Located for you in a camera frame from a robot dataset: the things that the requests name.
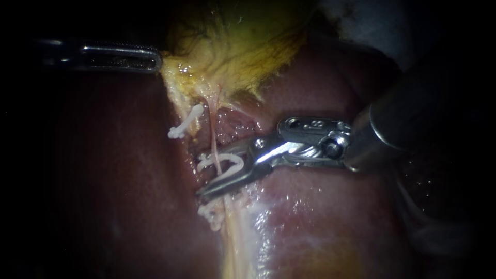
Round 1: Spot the right arm instrument jaw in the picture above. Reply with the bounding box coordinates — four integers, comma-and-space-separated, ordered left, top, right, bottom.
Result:
195, 154, 272, 202
199, 139, 256, 161

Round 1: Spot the white clip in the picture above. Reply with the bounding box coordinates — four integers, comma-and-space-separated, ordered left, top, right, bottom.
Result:
167, 103, 205, 140
196, 152, 245, 181
197, 200, 226, 232

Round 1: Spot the left arm instrument jaw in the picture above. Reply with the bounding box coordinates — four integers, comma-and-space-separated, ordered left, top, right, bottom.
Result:
79, 43, 163, 74

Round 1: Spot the right arm instrument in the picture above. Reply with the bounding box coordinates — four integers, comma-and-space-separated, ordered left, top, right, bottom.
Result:
247, 116, 353, 171

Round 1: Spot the gallbladder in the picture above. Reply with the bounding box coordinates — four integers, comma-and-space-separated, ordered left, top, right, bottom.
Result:
160, 0, 324, 117

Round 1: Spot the dark red liver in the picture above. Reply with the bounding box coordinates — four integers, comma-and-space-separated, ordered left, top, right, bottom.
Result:
50, 35, 431, 279

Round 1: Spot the left arm instrument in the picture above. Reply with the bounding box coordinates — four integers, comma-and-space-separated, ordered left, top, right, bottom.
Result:
35, 38, 83, 72

